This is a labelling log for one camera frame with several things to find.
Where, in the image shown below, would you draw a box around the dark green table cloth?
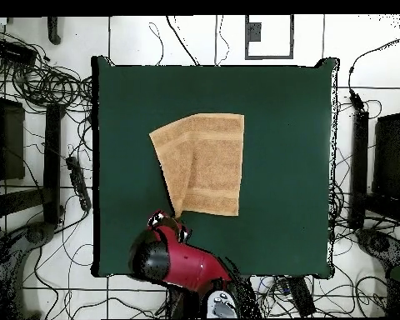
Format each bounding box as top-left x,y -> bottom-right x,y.
90,55 -> 340,280

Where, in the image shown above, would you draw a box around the thin wavy black cable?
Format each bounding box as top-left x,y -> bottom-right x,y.
214,14 -> 230,67

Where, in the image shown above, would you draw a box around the black adapter box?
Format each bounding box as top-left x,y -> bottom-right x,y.
0,38 -> 38,68

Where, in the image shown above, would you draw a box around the short black tube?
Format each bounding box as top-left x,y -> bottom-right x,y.
46,16 -> 63,46

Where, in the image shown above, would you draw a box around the black power strip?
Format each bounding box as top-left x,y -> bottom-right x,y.
286,276 -> 318,318
65,155 -> 93,213

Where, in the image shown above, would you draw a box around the black cable with connector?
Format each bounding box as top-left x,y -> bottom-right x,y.
347,32 -> 400,113

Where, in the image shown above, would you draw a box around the thin looped black cable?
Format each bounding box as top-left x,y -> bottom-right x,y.
148,22 -> 164,67

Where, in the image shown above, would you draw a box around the thick straight black cable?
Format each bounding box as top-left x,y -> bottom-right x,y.
166,15 -> 200,67

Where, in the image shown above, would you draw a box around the grey caster wheel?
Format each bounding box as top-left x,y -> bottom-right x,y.
24,222 -> 56,246
356,227 -> 400,264

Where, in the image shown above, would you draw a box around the dark flat panel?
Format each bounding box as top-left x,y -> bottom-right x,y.
372,111 -> 400,201
0,96 -> 26,181

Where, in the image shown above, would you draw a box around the grey rectangular frame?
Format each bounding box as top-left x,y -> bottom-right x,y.
244,14 -> 295,61

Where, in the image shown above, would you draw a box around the tangled black cables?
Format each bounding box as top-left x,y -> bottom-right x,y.
0,27 -> 94,114

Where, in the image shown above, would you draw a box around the tan terry towel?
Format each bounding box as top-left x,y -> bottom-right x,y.
148,112 -> 245,219

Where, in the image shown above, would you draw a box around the black upright stand bar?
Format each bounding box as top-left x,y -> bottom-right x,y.
42,102 -> 66,226
347,109 -> 370,231

